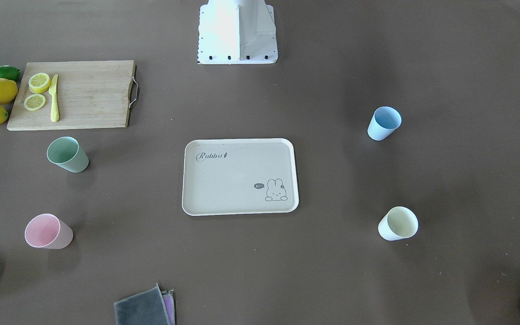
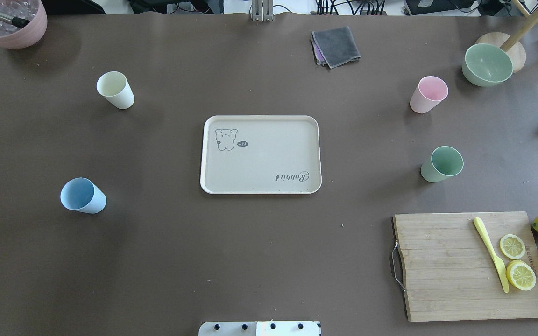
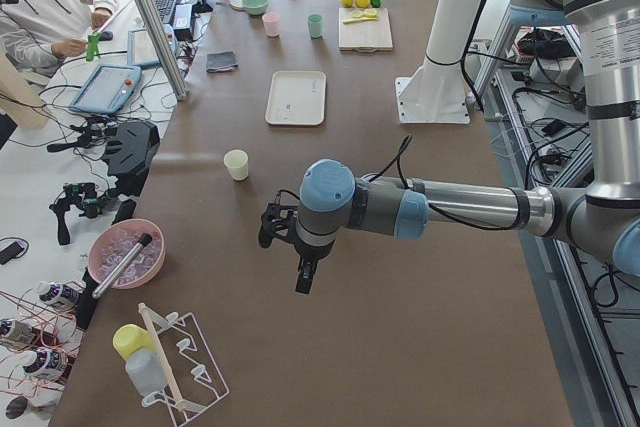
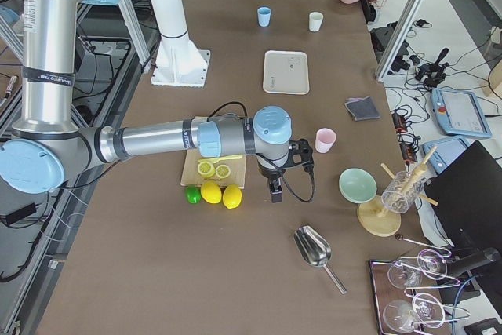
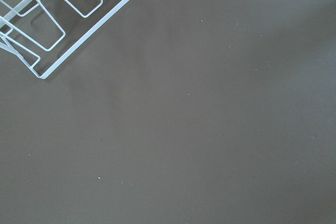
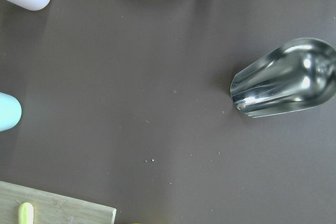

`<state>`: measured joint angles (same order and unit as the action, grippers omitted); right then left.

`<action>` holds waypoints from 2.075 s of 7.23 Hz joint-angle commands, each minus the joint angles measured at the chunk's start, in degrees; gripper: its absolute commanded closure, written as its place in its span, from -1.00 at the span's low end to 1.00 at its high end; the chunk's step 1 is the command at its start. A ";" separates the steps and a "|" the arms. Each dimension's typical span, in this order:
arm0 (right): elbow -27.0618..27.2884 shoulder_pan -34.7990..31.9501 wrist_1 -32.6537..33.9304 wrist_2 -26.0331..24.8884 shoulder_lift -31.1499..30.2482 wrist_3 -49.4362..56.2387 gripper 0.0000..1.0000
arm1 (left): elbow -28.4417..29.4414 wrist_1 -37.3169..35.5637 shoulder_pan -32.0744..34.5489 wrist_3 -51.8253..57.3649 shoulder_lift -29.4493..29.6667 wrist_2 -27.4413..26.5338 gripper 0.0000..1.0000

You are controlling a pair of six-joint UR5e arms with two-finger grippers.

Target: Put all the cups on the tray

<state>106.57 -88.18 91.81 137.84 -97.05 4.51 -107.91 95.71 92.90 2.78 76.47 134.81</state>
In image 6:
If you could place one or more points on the green cup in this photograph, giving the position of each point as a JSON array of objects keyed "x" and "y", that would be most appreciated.
[{"x": 10, "y": 112}]

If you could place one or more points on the bamboo cutting board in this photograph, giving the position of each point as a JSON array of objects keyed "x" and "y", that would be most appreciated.
[{"x": 51, "y": 208}]

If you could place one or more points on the yellow plastic knife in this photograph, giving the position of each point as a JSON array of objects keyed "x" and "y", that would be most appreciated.
[{"x": 26, "y": 213}]

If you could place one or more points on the metal scoop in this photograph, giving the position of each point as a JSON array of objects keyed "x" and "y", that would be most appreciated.
[{"x": 296, "y": 76}]

